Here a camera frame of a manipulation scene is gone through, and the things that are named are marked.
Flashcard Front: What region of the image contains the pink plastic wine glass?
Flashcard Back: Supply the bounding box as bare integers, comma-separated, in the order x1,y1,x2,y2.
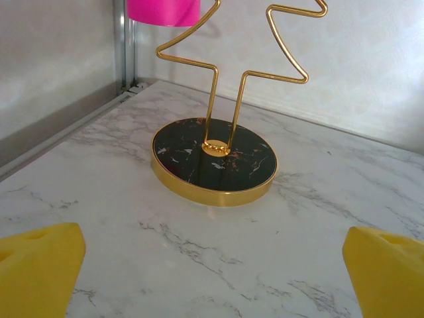
127,0,202,28

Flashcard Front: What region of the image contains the aluminium frame corner post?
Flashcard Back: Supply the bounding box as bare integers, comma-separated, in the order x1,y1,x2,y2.
112,0,146,95

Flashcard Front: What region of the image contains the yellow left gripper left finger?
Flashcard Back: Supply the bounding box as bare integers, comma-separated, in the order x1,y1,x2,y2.
0,222,86,318

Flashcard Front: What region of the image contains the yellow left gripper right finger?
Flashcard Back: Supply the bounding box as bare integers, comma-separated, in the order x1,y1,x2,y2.
342,226,424,318

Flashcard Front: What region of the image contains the gold wire glass rack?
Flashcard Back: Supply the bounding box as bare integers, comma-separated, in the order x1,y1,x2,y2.
151,0,328,208

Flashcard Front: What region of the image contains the aluminium table side rail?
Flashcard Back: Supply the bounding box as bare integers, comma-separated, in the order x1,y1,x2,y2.
0,81,146,182

